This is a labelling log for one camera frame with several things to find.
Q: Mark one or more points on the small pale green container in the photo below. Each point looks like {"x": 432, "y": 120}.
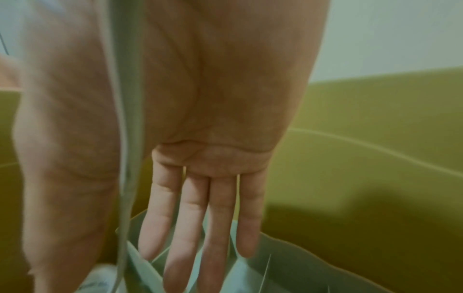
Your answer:
{"x": 307, "y": 269}

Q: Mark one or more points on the green plastic storage bin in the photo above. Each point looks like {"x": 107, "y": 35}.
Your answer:
{"x": 361, "y": 128}

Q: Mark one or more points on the person's right hand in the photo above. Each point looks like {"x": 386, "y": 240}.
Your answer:
{"x": 217, "y": 85}

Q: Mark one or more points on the clear plastic cup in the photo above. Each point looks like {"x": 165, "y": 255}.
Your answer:
{"x": 97, "y": 279}

